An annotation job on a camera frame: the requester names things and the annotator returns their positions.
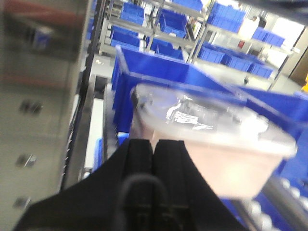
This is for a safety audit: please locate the black cable loop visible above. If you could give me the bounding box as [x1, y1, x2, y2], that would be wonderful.
[117, 174, 170, 231]

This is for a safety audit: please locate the perforated steel shelf post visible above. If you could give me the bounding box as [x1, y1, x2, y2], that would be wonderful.
[0, 0, 92, 231]

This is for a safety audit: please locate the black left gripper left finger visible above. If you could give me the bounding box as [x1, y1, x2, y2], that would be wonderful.
[14, 139, 153, 231]

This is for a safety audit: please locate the blue bin right of white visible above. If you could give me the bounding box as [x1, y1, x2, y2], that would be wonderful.
[239, 87, 308, 179]

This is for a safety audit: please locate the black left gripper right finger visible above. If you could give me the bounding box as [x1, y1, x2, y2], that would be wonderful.
[153, 140, 246, 231]

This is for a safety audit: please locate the grey background shelving rack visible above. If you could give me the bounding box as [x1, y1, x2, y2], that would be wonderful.
[96, 0, 296, 89]

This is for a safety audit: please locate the large blue bin behind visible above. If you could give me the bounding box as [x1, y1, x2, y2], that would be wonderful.
[112, 44, 248, 134]

